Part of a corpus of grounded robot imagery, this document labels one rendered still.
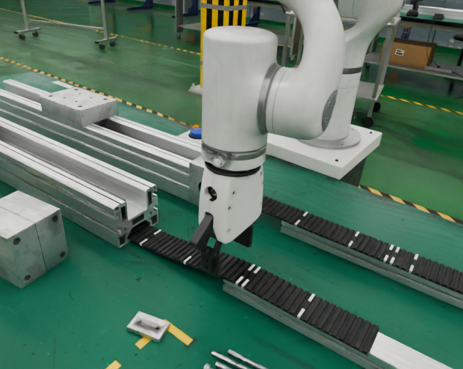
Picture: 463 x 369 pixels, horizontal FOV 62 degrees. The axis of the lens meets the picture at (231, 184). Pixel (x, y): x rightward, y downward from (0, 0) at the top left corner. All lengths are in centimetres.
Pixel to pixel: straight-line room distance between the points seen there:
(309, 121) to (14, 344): 46
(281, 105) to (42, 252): 44
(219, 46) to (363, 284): 44
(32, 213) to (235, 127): 36
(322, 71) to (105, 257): 46
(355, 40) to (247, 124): 58
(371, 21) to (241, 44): 58
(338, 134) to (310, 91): 65
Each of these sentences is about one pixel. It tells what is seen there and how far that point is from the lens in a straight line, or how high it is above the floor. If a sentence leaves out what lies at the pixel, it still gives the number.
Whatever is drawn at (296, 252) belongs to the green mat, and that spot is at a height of 78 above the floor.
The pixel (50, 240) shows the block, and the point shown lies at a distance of 67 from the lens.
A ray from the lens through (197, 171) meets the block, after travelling 76.
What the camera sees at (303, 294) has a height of 81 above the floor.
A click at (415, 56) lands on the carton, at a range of 543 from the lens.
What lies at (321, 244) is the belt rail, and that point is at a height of 79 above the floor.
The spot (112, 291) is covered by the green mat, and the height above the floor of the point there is 78.
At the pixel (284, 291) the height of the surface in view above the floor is 81.
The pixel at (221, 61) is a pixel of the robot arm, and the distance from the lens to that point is 43.
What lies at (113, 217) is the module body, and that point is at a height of 84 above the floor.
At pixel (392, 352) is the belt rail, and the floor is 81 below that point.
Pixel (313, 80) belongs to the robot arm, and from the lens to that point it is 41.
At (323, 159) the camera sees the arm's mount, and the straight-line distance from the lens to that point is 97.
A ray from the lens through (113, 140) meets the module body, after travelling 92.
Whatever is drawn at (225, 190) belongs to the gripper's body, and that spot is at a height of 98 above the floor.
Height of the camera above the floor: 122
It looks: 30 degrees down
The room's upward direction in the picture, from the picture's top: 3 degrees clockwise
